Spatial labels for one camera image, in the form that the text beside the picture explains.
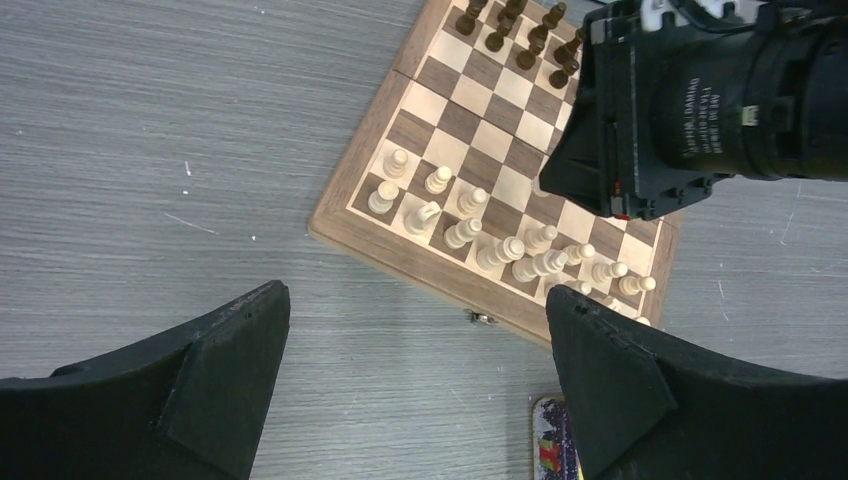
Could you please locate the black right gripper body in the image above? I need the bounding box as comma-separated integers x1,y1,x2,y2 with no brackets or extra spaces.
586,1,847,220

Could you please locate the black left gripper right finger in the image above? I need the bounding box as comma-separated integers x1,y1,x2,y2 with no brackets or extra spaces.
546,285,847,479

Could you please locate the white chess rook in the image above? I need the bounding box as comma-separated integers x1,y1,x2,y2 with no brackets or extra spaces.
367,181,400,215

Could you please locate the white chess pawn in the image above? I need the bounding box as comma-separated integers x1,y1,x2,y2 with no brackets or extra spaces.
562,243,596,266
591,262,629,284
382,148,409,180
523,225,558,250
424,166,453,195

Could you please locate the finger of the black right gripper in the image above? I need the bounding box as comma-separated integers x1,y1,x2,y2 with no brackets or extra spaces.
539,95,607,216

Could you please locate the white chess piece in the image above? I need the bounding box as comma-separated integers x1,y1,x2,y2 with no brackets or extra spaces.
618,276,657,296

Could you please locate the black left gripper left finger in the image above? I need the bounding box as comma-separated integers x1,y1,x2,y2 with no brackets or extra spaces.
1,280,290,479

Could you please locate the yellow metal tray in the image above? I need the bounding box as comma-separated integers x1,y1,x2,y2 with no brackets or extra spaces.
532,396,584,480

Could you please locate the wooden chess board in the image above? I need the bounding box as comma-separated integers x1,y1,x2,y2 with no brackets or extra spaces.
309,1,682,344

